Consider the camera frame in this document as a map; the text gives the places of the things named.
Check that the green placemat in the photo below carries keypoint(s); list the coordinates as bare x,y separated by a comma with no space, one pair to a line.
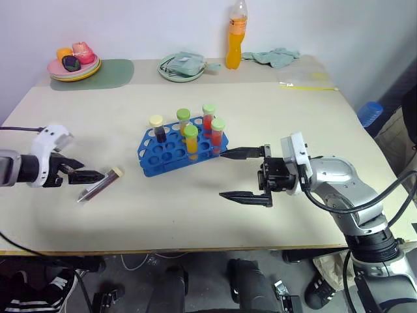
114,73

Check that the black rounded object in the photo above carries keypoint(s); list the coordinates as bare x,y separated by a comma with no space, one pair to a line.
411,114

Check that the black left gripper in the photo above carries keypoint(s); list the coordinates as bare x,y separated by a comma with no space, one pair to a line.
52,169

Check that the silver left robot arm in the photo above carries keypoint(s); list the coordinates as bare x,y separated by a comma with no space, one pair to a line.
13,168

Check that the pale green plate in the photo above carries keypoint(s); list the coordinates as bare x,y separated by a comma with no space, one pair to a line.
81,78
176,79

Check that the clear bag with yellow strip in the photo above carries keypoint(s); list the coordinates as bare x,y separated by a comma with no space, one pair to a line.
306,87

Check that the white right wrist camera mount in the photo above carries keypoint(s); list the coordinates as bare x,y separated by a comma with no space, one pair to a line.
298,148

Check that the blue plastic test tube rack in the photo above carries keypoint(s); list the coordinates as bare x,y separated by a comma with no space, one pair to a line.
150,172

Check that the black white striped sneaker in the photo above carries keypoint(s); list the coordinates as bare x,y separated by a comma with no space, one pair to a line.
322,290

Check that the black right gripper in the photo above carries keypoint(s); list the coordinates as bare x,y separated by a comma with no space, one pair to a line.
275,174

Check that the dark purple toy food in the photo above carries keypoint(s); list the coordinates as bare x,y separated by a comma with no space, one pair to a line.
71,63

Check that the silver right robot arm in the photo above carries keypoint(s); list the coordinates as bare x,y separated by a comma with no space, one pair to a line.
339,176

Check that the dark rounded shape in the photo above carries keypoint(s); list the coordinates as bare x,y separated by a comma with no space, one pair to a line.
251,287
176,290

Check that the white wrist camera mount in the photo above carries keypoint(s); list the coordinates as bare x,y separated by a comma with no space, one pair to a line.
49,135
298,148

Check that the black white striped shoe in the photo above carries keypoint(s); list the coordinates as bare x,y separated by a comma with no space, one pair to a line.
32,293

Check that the pink toy food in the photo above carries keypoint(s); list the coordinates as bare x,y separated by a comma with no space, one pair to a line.
83,53

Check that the teal fabric pouch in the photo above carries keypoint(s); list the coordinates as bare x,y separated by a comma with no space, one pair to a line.
185,65

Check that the cream cap dark liquid tube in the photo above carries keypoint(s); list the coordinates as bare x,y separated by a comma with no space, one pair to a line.
89,193
156,121

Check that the teal spoon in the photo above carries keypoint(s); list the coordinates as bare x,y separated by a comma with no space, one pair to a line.
215,66

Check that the pink plate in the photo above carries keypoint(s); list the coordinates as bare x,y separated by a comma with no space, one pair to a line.
53,66

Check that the teal crumpled cloth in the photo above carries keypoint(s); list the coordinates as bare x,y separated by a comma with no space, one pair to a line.
277,57

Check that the green cap red liquid tube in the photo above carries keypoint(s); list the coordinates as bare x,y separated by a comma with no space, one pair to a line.
217,140
208,109

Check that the orange toy food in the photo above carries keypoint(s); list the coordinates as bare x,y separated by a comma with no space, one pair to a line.
63,53

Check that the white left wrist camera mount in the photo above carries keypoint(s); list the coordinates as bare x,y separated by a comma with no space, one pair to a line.
49,135

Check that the orange soda bottle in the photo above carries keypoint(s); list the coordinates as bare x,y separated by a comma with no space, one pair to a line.
235,49

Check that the green cap yellow liquid tube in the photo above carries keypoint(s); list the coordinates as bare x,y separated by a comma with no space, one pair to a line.
191,145
183,114

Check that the blue cup stack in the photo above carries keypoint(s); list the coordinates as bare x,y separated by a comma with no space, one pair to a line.
369,112

